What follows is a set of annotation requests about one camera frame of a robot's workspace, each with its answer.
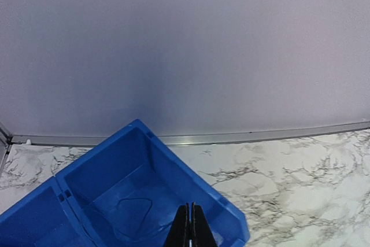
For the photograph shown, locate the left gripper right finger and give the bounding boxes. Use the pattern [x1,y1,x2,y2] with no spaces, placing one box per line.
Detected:
[190,202,217,247]

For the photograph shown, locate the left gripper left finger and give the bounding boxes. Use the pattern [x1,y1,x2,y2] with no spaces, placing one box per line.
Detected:
[164,203,190,247]

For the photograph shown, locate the blue wire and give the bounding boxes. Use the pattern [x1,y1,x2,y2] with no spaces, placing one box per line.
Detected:
[82,197,174,244]

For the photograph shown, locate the blue three-compartment plastic bin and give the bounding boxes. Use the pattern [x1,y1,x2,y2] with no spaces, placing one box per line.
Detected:
[1,120,250,246]

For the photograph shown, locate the left aluminium corner post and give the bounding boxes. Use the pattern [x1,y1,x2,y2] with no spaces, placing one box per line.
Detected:
[0,123,13,173]

